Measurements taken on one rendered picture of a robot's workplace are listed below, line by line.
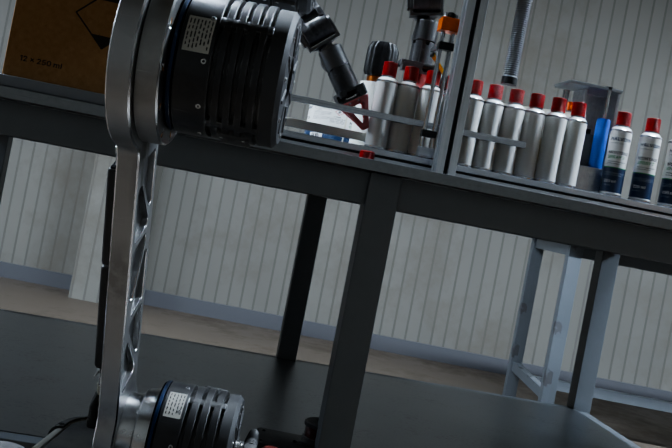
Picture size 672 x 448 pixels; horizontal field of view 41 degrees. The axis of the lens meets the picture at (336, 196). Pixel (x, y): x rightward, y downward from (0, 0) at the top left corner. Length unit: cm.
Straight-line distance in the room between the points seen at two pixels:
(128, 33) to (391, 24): 395
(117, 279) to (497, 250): 381
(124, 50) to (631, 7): 434
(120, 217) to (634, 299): 415
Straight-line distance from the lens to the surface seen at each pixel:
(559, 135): 217
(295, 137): 201
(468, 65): 198
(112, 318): 130
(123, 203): 121
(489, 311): 496
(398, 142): 208
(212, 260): 492
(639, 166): 227
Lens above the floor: 74
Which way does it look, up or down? level
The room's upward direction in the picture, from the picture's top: 11 degrees clockwise
